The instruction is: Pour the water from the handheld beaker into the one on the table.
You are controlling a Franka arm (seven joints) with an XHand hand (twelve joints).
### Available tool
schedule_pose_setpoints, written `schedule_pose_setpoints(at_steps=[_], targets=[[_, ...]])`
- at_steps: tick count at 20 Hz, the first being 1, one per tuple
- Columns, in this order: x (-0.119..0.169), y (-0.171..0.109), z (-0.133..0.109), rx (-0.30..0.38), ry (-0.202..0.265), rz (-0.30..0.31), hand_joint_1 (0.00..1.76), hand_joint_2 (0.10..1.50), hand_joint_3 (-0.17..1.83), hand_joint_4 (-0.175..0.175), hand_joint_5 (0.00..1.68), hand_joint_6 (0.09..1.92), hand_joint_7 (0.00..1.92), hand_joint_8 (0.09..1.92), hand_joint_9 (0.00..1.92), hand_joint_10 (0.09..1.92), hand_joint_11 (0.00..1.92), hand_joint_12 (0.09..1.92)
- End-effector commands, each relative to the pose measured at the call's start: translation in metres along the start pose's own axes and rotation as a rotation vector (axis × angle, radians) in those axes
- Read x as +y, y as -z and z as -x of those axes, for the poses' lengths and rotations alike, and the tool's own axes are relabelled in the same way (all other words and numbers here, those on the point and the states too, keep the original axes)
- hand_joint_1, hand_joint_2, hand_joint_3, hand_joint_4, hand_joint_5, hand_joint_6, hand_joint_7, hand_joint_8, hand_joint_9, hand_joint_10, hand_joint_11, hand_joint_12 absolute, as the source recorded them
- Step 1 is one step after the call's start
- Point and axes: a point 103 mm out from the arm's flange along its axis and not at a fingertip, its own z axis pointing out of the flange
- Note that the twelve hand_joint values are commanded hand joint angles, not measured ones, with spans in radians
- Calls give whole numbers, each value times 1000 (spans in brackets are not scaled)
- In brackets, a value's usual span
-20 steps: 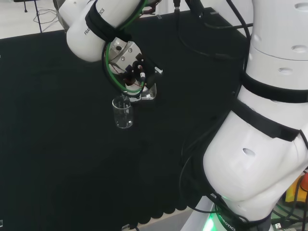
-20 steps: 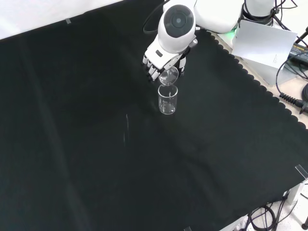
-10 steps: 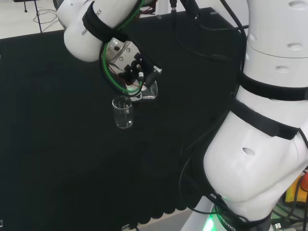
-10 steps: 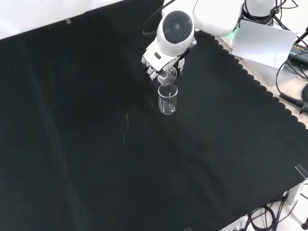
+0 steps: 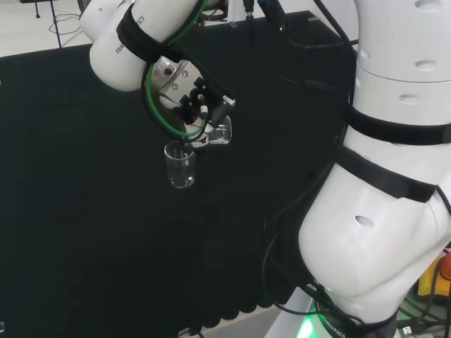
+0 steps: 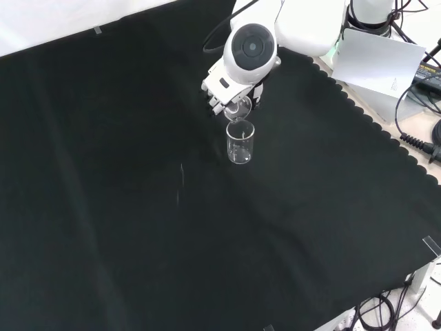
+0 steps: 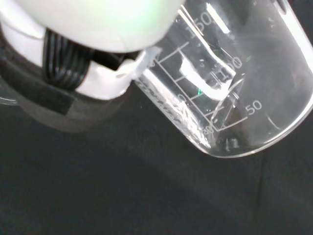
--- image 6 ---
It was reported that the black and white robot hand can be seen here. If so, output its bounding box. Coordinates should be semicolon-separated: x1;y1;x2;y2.
201;61;266;120

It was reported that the clear glass beaker with water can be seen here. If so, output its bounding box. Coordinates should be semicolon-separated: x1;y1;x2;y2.
223;96;253;123

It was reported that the black bench cloth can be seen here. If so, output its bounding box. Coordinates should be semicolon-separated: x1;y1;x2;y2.
0;0;441;331

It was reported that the pale board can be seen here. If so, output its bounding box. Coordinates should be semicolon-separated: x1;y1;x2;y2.
331;28;427;101

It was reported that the black power adapter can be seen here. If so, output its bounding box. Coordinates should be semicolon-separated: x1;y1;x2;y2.
411;63;441;91

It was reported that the black cable with ribbed plug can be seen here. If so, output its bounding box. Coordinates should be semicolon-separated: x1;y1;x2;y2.
394;77;441;163

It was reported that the black cable bundle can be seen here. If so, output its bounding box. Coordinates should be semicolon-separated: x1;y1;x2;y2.
353;288;427;331

